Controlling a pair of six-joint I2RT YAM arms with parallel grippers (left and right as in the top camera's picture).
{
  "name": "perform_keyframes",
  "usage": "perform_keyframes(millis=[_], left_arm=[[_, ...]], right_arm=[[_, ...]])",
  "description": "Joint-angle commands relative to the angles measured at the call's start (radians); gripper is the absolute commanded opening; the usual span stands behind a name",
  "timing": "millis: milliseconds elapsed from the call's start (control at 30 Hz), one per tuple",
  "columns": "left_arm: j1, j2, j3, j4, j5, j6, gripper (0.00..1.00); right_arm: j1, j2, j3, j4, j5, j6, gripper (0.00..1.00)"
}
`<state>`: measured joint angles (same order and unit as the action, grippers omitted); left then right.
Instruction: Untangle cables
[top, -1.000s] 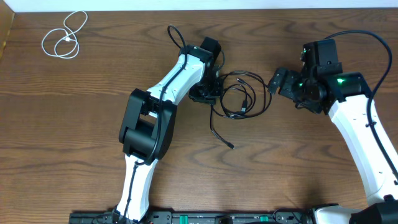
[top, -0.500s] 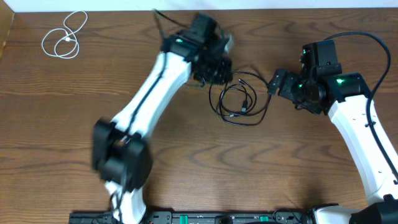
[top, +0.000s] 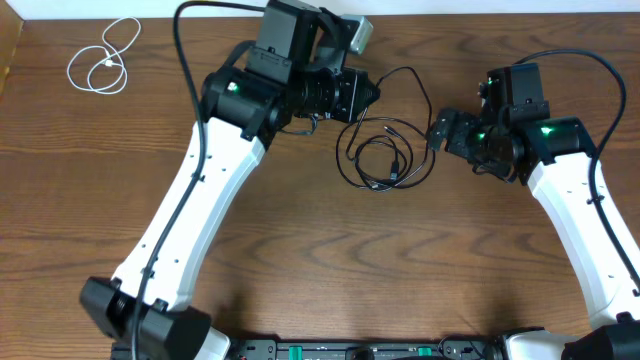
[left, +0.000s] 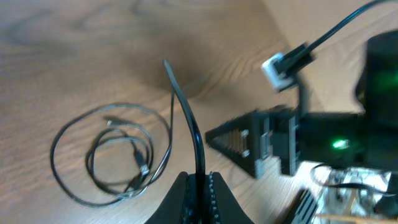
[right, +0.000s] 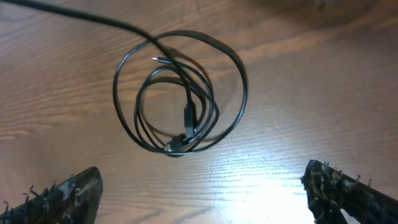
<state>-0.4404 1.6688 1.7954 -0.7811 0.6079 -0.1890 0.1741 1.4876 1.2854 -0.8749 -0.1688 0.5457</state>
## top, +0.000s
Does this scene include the black usb cable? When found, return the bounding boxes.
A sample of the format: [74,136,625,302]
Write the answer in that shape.
[334,65,437,192]

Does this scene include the white usb cable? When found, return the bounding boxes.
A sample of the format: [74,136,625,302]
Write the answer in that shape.
[66,16,143,96]

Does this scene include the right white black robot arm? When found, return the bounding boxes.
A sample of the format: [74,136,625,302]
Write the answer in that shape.
[426,63,639,359]

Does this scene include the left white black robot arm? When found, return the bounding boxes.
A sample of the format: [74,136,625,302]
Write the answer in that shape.
[80,1,380,359]

